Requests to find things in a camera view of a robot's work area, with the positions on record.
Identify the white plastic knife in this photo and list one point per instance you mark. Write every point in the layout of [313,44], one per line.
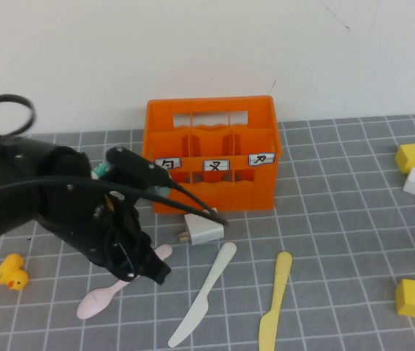
[200,307]

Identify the orange plastic cutlery holder crate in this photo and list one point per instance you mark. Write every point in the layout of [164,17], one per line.
[215,197]

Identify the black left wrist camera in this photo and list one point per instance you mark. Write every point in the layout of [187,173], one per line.
[134,166]

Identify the green white glue stick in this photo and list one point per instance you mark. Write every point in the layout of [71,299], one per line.
[101,171]

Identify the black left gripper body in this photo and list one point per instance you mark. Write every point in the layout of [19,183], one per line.
[116,230]

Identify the yellow plastic knife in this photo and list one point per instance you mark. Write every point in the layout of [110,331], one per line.
[278,285]

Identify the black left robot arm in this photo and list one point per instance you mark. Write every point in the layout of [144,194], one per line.
[6,219]

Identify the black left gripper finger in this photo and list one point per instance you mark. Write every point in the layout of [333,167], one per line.
[152,267]
[120,267]

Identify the white charger plug adapter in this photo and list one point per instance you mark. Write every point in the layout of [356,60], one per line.
[204,230]

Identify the pink plastic spoon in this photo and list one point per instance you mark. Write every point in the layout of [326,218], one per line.
[94,303]

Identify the grey grid table mat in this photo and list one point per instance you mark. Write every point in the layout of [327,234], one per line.
[339,237]

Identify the yellow rubber duck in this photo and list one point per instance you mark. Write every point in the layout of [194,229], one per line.
[14,278]

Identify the yellow foam cube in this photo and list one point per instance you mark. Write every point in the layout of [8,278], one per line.
[414,300]
[412,155]

